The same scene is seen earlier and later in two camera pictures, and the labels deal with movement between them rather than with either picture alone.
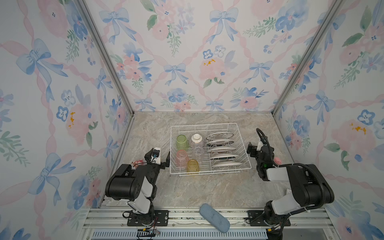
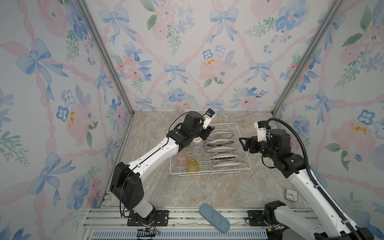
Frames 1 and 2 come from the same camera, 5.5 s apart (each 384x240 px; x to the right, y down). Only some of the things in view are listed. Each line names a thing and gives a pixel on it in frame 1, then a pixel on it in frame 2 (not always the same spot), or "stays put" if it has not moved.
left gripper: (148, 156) -> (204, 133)
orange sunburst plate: (221, 149) stays put
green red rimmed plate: (218, 143) stays put
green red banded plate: (224, 156) stays put
